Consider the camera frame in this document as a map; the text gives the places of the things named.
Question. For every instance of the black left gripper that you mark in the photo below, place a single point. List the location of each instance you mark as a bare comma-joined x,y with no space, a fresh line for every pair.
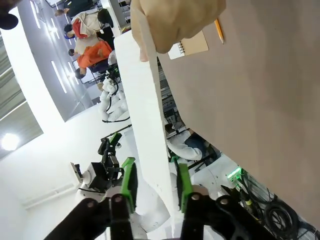
110,165

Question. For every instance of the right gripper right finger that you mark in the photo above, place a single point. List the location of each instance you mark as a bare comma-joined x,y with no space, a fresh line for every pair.
185,185

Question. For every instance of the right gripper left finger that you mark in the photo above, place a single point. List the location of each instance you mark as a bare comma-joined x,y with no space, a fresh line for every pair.
128,180

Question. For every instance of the white paper sheet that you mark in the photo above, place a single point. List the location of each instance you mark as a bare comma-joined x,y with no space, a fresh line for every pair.
145,112

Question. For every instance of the brown spiral notebook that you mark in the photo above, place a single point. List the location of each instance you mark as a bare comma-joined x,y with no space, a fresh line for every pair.
195,45

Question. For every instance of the yellow pencil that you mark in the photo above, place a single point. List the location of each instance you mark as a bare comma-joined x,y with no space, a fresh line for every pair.
218,30

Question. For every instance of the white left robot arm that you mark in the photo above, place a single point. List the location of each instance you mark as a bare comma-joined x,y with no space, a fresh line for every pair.
207,180

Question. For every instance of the person's left hand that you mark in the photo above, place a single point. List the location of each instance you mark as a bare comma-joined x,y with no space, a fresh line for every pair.
175,20

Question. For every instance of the person in white top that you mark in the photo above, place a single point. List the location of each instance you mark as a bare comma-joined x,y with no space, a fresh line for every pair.
182,147

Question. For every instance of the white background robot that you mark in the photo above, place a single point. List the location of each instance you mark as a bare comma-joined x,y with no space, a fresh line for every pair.
112,100

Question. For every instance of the mannequin with orange garment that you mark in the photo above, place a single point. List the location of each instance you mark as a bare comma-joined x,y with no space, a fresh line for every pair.
95,55

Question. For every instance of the mannequin with cream red garment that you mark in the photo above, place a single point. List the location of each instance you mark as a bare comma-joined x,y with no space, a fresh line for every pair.
85,27

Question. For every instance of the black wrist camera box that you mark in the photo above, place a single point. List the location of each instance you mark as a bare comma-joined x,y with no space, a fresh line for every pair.
97,176

